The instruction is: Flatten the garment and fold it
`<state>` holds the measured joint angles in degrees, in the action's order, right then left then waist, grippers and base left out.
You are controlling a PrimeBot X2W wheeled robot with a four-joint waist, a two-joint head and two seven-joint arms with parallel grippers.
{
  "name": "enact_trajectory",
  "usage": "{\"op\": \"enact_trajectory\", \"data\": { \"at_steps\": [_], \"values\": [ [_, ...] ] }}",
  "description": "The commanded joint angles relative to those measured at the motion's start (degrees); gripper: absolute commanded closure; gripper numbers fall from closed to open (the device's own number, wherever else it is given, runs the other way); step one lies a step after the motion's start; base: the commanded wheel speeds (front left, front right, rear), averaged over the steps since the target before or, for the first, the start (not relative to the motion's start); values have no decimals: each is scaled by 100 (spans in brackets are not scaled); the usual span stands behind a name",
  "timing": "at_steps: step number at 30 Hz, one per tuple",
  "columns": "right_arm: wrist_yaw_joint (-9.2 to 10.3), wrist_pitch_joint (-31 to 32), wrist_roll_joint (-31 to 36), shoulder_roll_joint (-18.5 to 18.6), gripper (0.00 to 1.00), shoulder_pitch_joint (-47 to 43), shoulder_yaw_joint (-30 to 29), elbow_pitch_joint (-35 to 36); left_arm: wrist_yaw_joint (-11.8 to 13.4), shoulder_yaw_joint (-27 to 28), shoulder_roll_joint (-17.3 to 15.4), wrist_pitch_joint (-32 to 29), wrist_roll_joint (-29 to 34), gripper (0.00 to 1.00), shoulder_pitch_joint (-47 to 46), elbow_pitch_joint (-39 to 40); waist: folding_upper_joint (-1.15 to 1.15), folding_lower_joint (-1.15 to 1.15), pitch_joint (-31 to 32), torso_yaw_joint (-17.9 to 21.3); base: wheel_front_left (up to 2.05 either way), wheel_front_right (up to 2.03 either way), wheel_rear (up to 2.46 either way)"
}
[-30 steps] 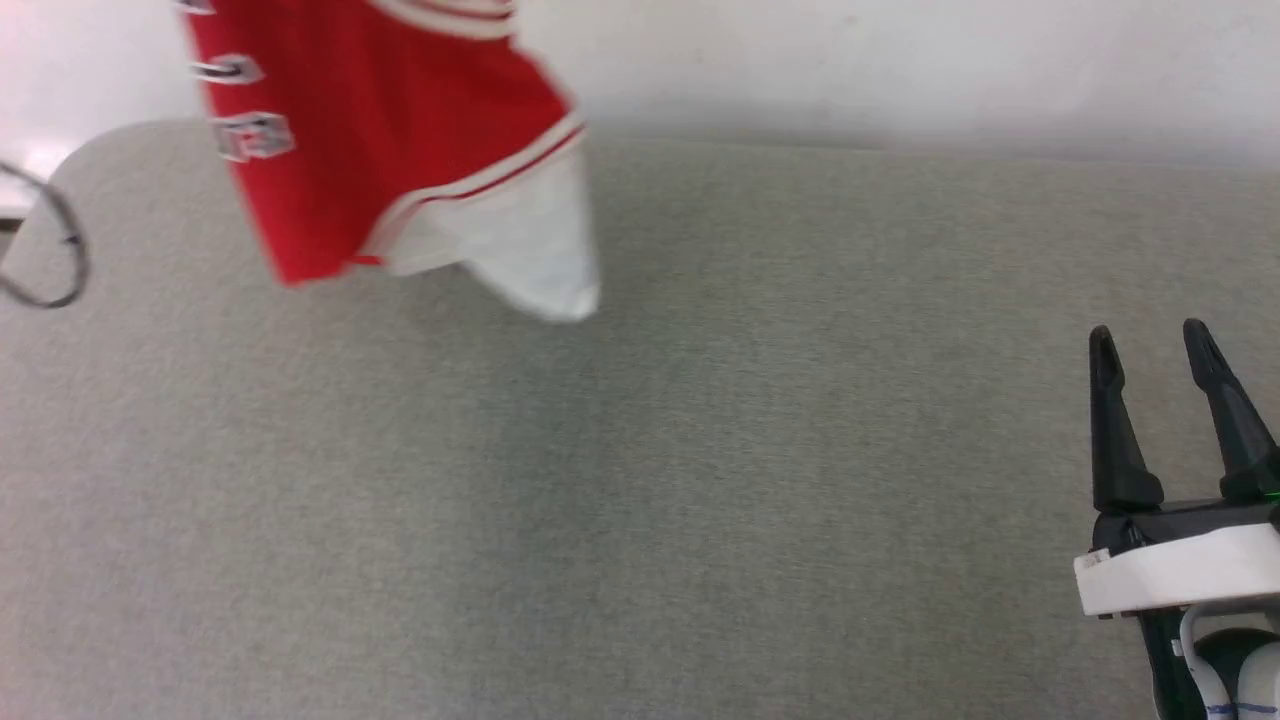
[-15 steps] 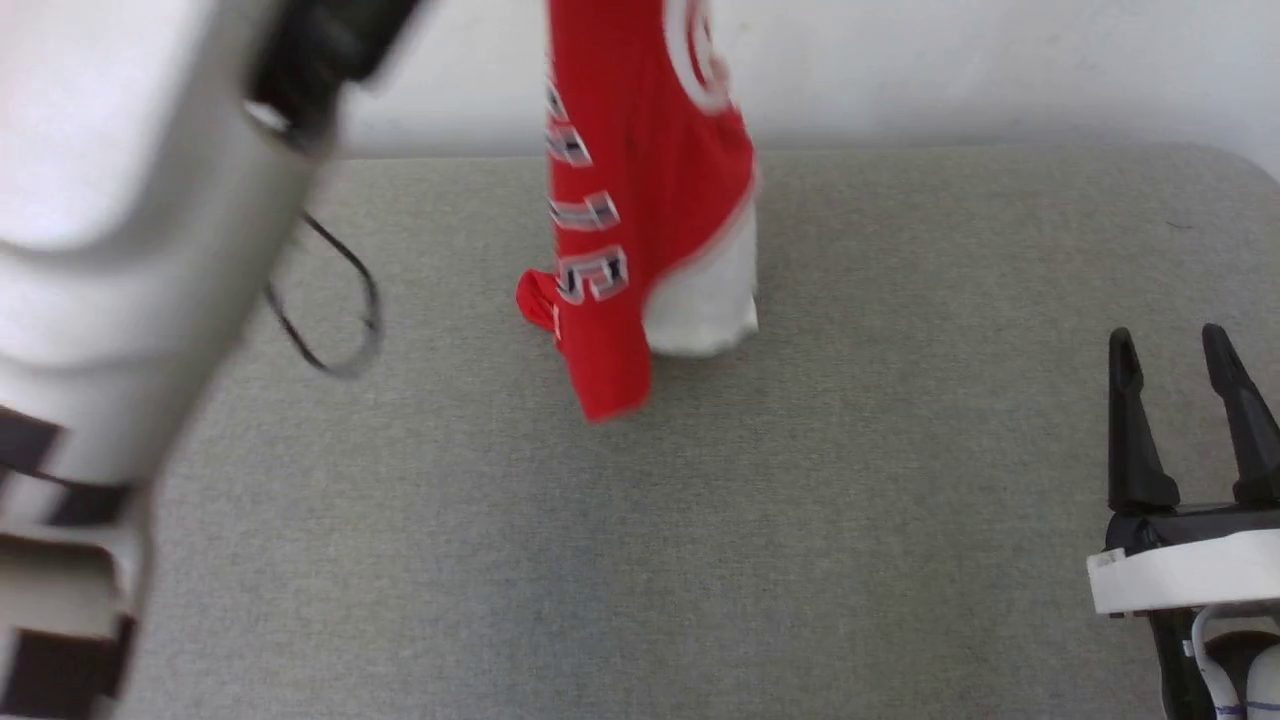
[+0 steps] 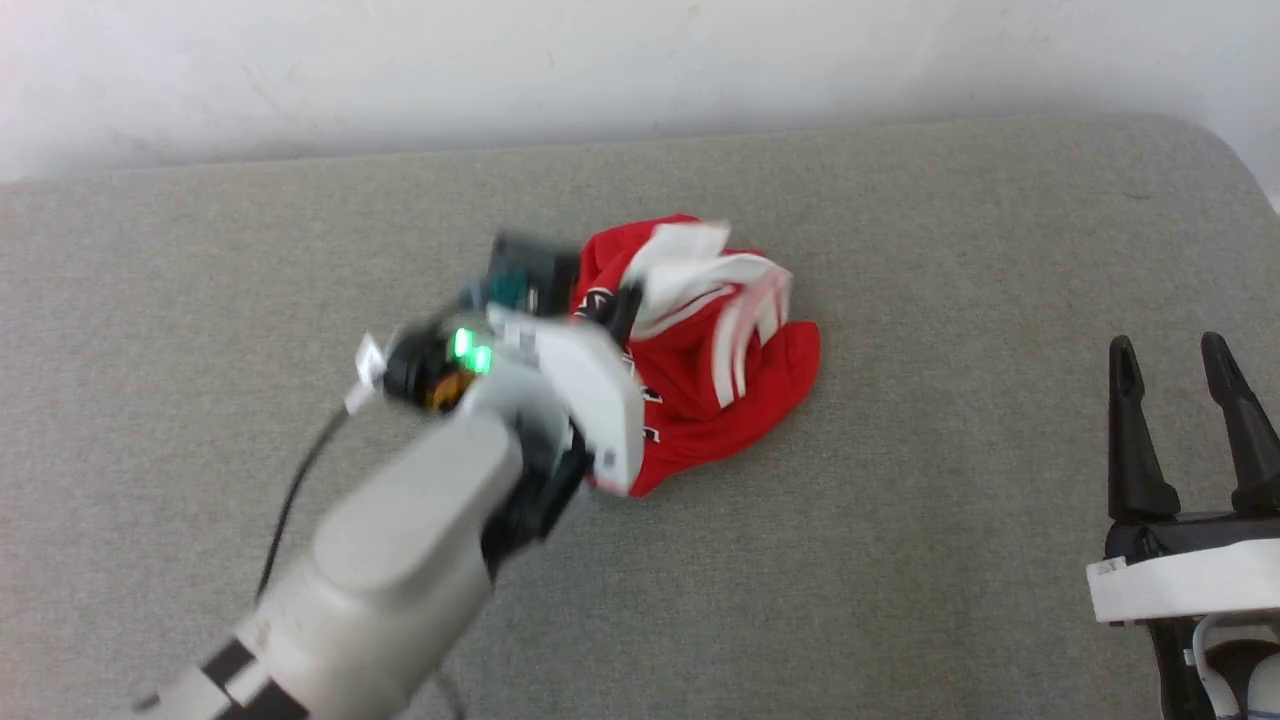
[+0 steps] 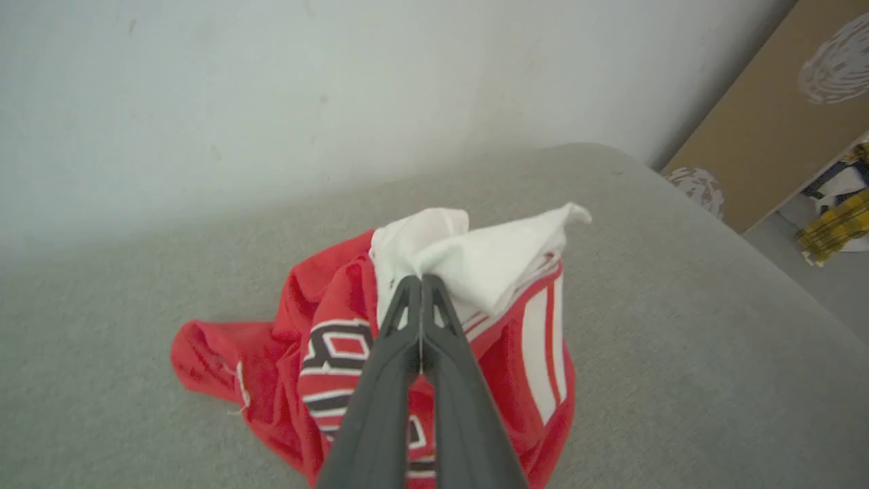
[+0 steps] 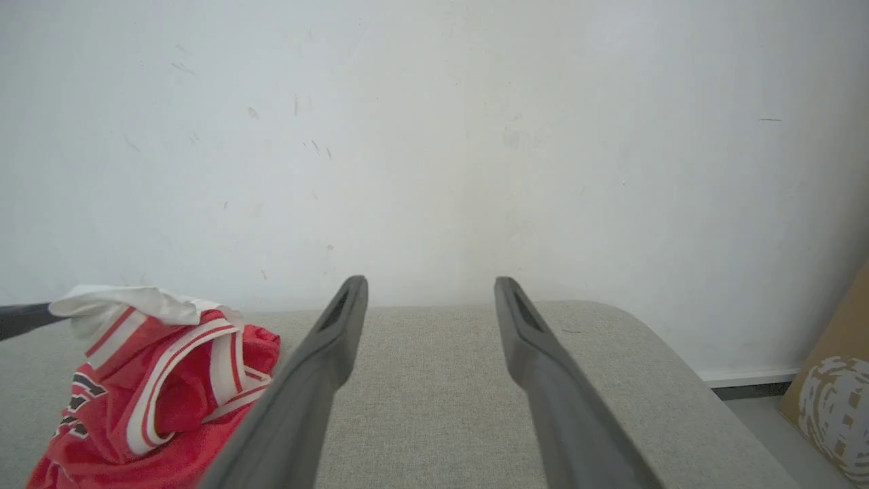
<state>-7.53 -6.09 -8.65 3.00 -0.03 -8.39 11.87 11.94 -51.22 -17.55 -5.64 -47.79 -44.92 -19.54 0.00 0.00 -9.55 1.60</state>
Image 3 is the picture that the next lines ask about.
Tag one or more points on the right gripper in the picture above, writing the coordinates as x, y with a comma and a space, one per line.
1190, 575

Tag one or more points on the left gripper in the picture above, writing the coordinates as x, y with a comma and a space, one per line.
595, 390

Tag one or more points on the red and white garment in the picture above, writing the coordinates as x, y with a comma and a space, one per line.
760, 390

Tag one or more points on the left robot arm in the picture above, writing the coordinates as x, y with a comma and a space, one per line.
400, 540

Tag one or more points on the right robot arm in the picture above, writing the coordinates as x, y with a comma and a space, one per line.
1175, 670

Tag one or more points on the grey fabric sofa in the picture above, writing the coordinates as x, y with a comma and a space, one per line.
900, 560

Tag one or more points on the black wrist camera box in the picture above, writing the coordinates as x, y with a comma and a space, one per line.
530, 270

